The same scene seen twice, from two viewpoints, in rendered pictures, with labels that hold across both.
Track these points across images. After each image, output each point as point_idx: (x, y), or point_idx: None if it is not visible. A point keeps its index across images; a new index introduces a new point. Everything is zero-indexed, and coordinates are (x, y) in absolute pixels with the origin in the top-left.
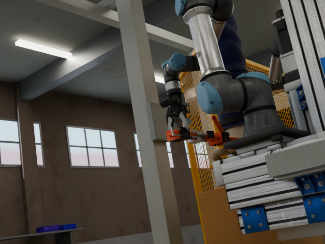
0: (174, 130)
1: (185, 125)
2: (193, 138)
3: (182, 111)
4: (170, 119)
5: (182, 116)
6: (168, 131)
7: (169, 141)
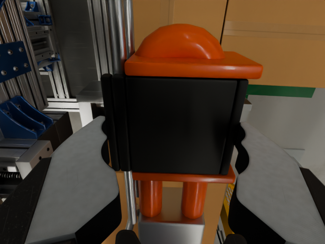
0: (163, 59)
1: (90, 121)
2: (164, 197)
3: (16, 237)
4: (262, 203)
5: (69, 179)
6: (236, 63)
7: (223, 51)
